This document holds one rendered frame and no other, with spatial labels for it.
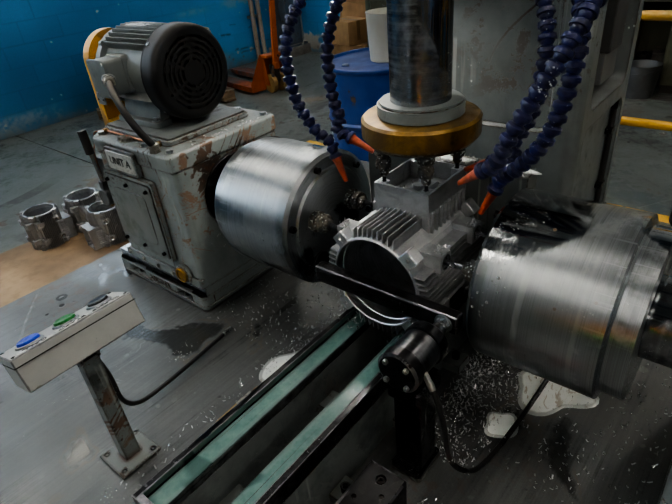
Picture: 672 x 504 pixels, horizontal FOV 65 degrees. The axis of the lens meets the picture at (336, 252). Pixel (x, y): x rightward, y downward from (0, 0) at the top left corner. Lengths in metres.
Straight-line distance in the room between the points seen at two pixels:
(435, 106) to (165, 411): 0.68
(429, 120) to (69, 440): 0.78
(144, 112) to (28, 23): 5.14
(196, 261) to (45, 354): 0.44
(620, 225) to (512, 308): 0.16
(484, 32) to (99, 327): 0.75
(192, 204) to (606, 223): 0.74
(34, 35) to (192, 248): 5.34
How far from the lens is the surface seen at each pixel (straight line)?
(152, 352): 1.14
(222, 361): 1.06
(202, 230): 1.11
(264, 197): 0.91
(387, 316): 0.87
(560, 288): 0.67
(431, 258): 0.78
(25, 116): 6.33
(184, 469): 0.76
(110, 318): 0.80
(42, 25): 6.38
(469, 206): 0.89
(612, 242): 0.68
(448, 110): 0.77
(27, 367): 0.78
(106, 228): 3.01
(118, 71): 1.18
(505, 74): 0.96
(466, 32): 0.98
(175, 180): 1.05
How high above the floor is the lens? 1.49
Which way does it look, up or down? 32 degrees down
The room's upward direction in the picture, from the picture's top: 6 degrees counter-clockwise
